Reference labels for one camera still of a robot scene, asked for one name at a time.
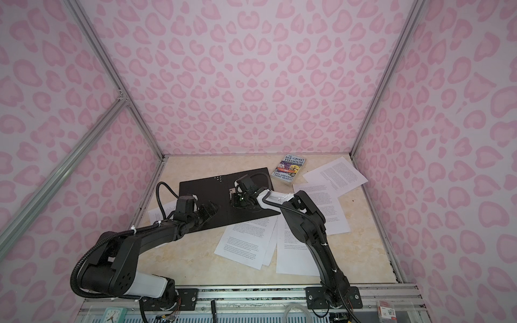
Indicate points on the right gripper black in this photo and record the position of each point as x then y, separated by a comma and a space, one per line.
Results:
235, 196

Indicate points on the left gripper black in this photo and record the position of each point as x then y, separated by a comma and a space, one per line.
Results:
207, 214

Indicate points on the blue and black file folder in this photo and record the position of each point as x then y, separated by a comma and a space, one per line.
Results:
217, 189

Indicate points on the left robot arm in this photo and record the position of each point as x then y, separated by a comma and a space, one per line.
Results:
109, 268

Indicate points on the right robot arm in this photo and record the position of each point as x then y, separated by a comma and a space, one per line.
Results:
307, 223

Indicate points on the colourful treehouse book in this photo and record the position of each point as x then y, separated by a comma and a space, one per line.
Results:
288, 168

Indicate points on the sheet under centre sheet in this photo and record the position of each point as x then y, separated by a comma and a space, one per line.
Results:
271, 248

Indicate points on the centre right printed sheet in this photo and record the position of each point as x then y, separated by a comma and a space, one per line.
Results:
293, 257

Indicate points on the far right printed sheet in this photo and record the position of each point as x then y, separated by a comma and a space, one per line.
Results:
339, 173

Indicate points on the small teal alarm clock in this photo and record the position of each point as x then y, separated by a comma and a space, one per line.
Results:
114, 315

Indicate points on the aluminium frame corner post left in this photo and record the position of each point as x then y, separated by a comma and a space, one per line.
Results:
87, 27

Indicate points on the aluminium frame corner post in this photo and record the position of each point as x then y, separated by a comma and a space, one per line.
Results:
416, 12
87, 27

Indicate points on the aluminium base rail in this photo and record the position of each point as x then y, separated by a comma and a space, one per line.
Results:
268, 303

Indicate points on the aluminium frame corner post right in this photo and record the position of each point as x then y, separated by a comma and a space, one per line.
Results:
416, 12

